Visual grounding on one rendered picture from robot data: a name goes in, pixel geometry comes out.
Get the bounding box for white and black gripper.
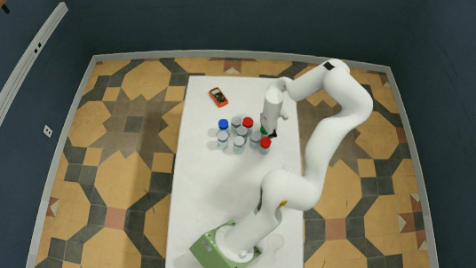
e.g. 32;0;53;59
259;113;278;138

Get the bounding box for blue bottle cap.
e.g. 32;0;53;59
218;119;229;134

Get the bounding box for green-capped bottle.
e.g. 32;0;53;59
259;125;269;138

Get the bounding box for small bottle with red cap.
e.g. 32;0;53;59
242;117;253;136
258;137;271;155

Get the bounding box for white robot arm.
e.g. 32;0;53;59
215;59;373;264

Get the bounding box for orange digital multimeter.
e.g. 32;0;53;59
209;87;228;108

